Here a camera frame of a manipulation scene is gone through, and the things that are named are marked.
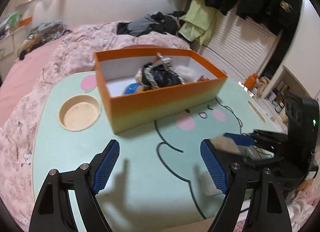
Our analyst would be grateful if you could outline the black cable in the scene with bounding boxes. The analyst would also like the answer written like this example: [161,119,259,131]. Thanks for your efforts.
[215,97,245,135]

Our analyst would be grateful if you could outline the pink floral duvet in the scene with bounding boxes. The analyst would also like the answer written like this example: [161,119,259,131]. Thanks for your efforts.
[1,22,190,231]

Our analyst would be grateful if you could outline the mint cartoon lap table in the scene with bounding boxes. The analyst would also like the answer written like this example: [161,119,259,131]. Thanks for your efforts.
[33,73,275,231]

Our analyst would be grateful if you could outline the orange storage box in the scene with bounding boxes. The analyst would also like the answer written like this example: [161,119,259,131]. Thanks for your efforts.
[94,47,227,134]

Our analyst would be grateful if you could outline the light green garment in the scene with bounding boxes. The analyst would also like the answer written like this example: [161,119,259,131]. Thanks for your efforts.
[178,0,219,46]

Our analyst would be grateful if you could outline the white fur pompom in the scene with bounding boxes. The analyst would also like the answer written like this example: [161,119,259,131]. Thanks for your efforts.
[174,65,195,83]

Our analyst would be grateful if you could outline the grey patterned clothes pile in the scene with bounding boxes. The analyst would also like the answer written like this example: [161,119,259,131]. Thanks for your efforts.
[27,20,72,43]

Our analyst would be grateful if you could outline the dark clothes pile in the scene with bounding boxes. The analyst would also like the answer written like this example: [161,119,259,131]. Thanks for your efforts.
[117,11,185,37]

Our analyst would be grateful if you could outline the white sock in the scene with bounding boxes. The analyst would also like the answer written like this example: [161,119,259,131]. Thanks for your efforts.
[199,171,220,196]

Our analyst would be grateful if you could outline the orange bottle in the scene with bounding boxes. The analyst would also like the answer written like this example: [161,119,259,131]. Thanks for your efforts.
[244,73,258,91]

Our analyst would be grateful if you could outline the navy lace scrunchie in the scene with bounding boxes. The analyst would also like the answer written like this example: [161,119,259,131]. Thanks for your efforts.
[140,63,182,90]

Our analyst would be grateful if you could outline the brown card box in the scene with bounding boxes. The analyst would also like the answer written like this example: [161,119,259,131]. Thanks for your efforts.
[197,76,210,82]

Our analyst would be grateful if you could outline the brown bear plush blue cap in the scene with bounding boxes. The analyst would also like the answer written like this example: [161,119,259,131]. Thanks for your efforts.
[123,83,144,95]

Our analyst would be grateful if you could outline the dark red pillow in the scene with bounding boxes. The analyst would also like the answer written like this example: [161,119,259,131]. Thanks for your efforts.
[121,44,164,49]

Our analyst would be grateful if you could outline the white desk drawers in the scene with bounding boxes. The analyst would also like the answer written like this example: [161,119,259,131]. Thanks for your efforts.
[1,17,33,59]

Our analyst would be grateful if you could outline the brown fur pompom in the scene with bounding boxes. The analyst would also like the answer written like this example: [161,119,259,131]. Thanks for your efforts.
[210,136,242,155]

